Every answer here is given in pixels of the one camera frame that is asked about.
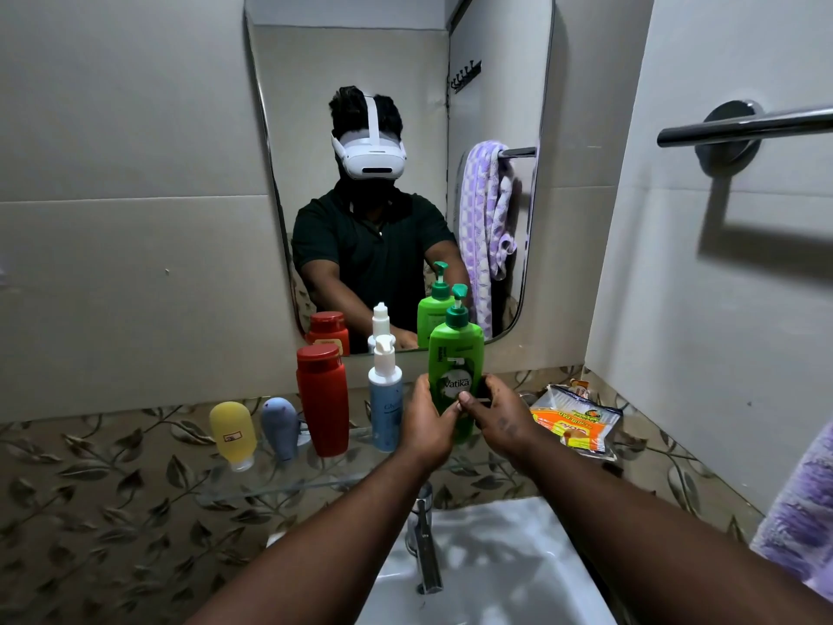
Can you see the chrome basin tap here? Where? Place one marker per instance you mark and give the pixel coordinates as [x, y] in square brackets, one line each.
[426, 546]

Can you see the person's right hand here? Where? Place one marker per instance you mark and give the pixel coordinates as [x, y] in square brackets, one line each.
[507, 426]

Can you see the glass wall shelf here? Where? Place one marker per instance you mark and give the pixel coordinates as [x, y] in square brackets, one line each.
[293, 482]

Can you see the green pump bottle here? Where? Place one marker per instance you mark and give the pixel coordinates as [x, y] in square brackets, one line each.
[455, 351]

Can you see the white wash basin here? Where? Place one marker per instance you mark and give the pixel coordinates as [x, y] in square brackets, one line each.
[520, 553]

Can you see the small yellow bottle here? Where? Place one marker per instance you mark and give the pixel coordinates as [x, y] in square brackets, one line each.
[233, 432]

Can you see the purple dotted towel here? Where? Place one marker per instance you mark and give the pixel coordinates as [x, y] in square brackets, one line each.
[800, 514]

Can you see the person's right forearm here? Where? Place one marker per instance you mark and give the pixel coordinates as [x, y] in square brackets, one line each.
[651, 553]

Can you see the small blue-grey bottle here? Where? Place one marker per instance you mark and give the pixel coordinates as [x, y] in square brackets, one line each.
[280, 429]

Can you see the person's left hand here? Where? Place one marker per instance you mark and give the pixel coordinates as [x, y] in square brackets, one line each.
[426, 436]

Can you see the orange yellow sachet packets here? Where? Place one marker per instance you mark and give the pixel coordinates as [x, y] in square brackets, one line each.
[576, 423]

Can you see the red bottle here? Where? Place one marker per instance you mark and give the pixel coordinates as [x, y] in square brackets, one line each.
[323, 403]

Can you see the blue white spray bottle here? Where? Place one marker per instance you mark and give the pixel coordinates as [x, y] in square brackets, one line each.
[385, 403]

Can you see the rounded wall mirror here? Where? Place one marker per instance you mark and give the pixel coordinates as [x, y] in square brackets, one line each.
[299, 123]

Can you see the chrome towel bar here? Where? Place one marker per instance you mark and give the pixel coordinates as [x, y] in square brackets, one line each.
[748, 126]

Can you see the chrome shelf bracket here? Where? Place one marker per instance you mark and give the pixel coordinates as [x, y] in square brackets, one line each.
[304, 437]

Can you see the person's left forearm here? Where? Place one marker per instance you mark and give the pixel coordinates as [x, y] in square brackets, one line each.
[325, 559]

